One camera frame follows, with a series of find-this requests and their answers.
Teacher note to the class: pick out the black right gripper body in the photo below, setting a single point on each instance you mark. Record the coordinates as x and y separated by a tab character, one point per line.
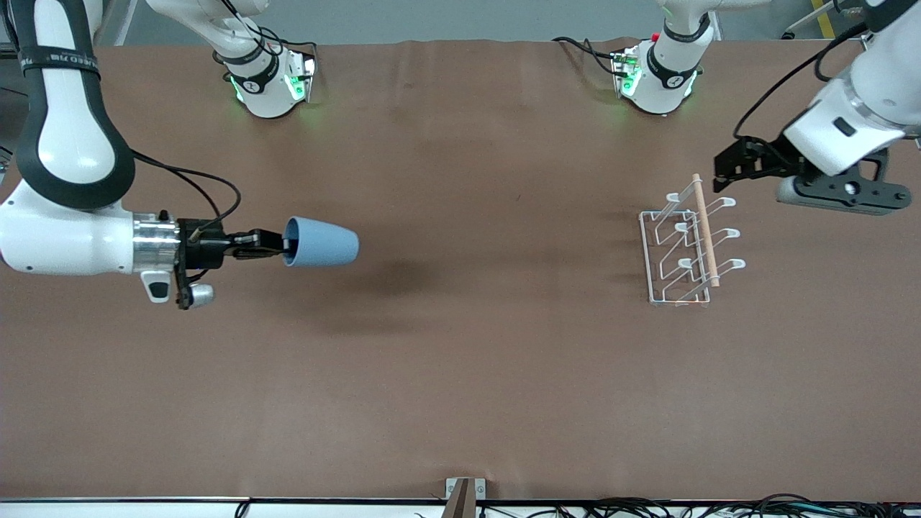
202	245

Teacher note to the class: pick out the grey metal bracket plate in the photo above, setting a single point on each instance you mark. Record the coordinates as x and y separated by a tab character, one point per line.
452	485

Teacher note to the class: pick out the white metal tube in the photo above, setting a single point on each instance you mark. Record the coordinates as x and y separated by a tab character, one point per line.
809	20

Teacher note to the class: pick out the brown camera pole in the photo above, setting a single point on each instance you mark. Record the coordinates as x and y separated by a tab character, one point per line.
460	505

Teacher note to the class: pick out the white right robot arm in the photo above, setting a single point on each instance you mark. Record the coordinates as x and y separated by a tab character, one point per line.
65	144

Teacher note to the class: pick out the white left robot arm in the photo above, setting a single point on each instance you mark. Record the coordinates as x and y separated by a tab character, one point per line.
870	79

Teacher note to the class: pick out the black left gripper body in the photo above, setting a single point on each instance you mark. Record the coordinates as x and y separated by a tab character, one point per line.
764	160

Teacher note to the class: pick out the brown table cover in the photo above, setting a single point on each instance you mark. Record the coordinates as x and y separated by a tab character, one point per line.
460	324

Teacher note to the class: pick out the white table edge rail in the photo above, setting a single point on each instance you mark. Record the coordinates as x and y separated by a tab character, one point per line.
108	509

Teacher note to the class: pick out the blue plastic cup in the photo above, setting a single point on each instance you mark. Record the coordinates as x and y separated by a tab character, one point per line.
324	243

